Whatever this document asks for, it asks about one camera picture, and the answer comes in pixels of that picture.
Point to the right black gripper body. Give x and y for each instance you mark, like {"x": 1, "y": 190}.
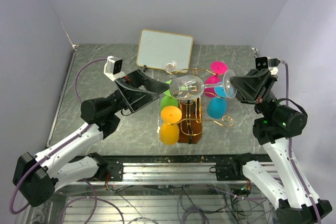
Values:
{"x": 268, "y": 97}

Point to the green wine glass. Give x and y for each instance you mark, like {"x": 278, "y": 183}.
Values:
{"x": 168, "y": 100}

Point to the gold framed whiteboard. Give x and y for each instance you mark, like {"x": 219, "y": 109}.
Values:
{"x": 155, "y": 47}

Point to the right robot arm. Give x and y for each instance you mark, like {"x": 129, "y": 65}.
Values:
{"x": 294, "y": 199}

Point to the aluminium frame rail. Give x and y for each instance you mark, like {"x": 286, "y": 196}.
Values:
{"x": 152, "y": 174}

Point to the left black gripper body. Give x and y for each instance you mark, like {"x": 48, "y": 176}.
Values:
{"x": 128, "y": 98}

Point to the clear wine glass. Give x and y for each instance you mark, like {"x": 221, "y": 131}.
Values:
{"x": 192, "y": 87}
{"x": 170, "y": 67}

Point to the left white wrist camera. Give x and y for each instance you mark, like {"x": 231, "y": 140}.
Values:
{"x": 113, "y": 68}

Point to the pink wine glass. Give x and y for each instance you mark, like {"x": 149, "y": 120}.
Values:
{"x": 219, "y": 68}

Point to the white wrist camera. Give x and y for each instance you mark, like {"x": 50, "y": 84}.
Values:
{"x": 267, "y": 63}
{"x": 113, "y": 68}

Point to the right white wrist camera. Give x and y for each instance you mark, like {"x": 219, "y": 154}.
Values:
{"x": 267, "y": 63}

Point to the gold wire glass rack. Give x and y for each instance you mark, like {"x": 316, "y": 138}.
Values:
{"x": 191, "y": 124}

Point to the clear wine glass back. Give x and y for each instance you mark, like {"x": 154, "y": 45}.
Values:
{"x": 170, "y": 67}

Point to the blue wine glass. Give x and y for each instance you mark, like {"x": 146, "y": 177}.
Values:
{"x": 217, "y": 106}

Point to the orange wine glass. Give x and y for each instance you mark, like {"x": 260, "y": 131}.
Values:
{"x": 170, "y": 131}

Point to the clear wine glass front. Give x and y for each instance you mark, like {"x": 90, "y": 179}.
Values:
{"x": 192, "y": 87}

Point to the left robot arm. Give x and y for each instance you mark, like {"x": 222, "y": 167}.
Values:
{"x": 38, "y": 176}

